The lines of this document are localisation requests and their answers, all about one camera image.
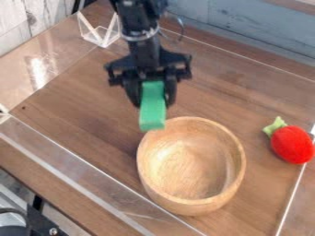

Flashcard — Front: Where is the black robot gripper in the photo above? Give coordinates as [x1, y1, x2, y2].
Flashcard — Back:
[104, 37, 192, 108]

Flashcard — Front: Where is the green rectangular block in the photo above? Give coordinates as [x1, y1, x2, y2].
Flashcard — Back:
[139, 81, 166, 131]

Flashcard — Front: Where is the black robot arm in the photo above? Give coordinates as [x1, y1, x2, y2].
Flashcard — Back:
[104, 0, 192, 108]

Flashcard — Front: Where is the brown wooden bowl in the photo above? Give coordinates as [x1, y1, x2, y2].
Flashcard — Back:
[136, 116, 246, 216]

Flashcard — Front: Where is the red plush strawberry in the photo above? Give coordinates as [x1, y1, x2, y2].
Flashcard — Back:
[262, 116, 315, 164]

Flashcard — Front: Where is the black clamp with screw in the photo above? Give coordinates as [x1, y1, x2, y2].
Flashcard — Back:
[27, 195, 70, 236]

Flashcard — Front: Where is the clear acrylic corner bracket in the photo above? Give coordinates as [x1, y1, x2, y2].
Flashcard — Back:
[76, 12, 120, 48]

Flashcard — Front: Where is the clear acrylic front wall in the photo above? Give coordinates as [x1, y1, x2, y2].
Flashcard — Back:
[0, 114, 206, 236]

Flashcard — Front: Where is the black cable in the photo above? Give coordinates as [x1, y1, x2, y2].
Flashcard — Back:
[0, 207, 32, 236]

